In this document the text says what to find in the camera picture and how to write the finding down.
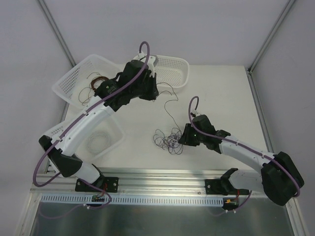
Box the right aluminium frame post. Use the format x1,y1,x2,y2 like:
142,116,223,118
248,0,297,75

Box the brown wire coil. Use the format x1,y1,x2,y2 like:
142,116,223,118
78,71,109,106

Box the white wire coil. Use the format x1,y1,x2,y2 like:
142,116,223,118
86,130,111,154

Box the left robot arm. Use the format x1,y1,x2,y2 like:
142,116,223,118
39,59,158,191

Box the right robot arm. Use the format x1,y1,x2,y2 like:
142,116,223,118
179,115,304,206

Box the aluminium mounting rail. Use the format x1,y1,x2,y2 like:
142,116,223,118
29,167,284,197

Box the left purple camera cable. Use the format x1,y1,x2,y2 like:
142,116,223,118
33,41,151,188

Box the white basket with purple wires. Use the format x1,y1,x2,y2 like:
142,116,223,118
131,54,189,90

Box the left aluminium frame post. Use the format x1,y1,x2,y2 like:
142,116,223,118
36,0,76,67

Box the white basket near left arm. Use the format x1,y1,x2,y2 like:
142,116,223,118
56,108,125,163

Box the white basket with brown wires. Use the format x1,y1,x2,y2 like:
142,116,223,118
52,54,120,109

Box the aluminium frame post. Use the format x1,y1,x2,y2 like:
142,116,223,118
36,0,76,67
248,0,297,75

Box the pulled dark wire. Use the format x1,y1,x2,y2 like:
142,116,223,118
157,82,182,130

